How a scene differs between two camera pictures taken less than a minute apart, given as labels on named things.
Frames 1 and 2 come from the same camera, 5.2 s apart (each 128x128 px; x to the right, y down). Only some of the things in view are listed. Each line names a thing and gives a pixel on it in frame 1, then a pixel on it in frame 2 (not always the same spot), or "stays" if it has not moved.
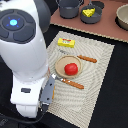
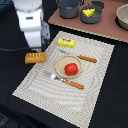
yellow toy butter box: x=66 y=42 stays
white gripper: x=25 y=95 -> x=36 y=31
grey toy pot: x=69 y=9 stays
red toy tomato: x=71 y=69 stays
